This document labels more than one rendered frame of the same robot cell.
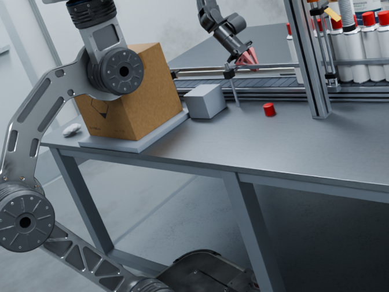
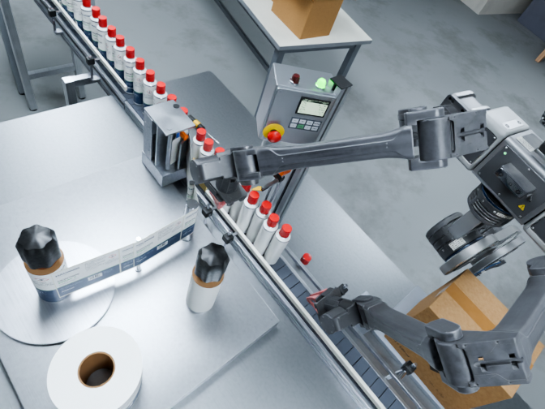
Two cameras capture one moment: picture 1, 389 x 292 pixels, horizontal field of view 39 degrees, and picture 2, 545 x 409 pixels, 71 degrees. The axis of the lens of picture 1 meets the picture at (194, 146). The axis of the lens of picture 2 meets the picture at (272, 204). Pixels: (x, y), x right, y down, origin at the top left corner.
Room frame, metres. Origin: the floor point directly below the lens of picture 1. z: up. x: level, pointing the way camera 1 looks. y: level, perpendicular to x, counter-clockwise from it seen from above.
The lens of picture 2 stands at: (2.36, -0.73, 2.03)
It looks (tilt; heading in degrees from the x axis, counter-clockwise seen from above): 50 degrees down; 160
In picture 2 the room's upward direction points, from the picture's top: 25 degrees clockwise
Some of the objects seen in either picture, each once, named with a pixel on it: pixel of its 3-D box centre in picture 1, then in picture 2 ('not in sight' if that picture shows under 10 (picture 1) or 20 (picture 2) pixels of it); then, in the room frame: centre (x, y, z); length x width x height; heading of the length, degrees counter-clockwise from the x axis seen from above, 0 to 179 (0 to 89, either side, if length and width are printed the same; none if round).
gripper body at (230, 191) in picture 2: not in sight; (228, 180); (1.73, -0.64, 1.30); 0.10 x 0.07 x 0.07; 41
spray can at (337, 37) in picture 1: (342, 48); (247, 212); (1.59, -0.53, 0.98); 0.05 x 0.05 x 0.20
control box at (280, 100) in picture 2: not in sight; (294, 107); (1.50, -0.49, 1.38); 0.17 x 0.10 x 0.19; 95
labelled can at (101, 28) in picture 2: not in sight; (104, 40); (0.82, -1.18, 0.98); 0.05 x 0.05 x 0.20
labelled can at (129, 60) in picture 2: not in sight; (130, 71); (0.98, -1.04, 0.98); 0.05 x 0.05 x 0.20
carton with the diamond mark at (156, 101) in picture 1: (123, 90); (458, 340); (1.97, 0.18, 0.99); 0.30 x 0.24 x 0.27; 39
